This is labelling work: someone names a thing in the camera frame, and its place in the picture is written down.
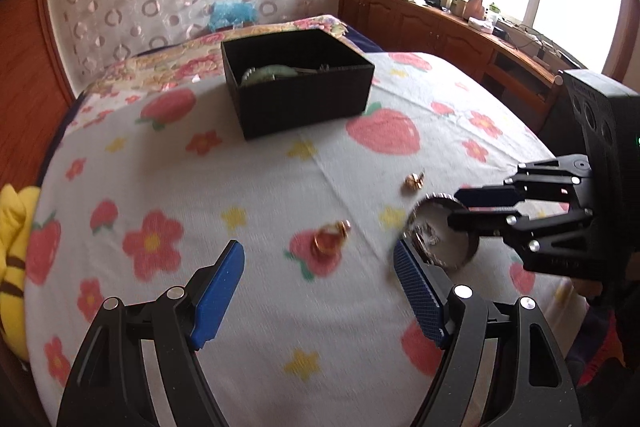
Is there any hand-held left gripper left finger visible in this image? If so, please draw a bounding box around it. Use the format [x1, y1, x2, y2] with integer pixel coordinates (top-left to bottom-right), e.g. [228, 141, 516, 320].
[56, 239, 246, 427]

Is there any red patterned cloth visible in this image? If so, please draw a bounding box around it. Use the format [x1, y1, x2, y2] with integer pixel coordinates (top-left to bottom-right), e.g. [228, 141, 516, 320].
[567, 302, 640, 390]

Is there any green jade bangle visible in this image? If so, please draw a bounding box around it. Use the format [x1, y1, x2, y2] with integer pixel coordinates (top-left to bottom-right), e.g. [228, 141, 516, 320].
[241, 64, 302, 86]

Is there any dark blue mattress cover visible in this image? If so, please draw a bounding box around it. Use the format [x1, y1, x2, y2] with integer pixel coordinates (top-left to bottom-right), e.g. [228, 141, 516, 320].
[345, 24, 387, 54]

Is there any black cardboard box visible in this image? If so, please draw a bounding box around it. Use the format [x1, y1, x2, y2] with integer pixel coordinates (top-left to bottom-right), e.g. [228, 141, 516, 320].
[221, 29, 376, 141]

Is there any wooden low cabinet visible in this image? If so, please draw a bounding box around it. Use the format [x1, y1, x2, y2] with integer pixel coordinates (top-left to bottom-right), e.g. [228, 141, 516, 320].
[339, 0, 587, 134]

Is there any floral blanket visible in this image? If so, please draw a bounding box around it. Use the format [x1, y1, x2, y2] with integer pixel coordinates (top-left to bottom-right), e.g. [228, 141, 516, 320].
[74, 13, 362, 108]

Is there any round silver dish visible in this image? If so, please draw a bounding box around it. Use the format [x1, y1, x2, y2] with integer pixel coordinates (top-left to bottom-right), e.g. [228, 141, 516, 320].
[406, 193, 482, 272]

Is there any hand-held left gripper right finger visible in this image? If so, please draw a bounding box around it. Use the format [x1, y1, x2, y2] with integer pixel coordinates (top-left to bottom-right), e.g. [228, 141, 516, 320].
[392, 237, 583, 427]

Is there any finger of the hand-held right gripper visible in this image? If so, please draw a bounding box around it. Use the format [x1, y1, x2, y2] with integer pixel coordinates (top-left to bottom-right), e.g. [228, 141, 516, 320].
[447, 207, 596, 254]
[454, 156, 597, 214]

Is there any gold ring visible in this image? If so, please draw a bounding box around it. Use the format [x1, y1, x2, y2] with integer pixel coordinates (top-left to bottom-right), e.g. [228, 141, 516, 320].
[312, 219, 353, 256]

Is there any yellow striped plush toy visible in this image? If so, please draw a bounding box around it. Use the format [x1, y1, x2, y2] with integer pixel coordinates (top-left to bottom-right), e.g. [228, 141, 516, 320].
[0, 184, 45, 362]

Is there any blue plush toy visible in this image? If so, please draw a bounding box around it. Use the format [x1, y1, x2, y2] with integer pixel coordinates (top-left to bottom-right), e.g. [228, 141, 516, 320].
[209, 0, 258, 30]

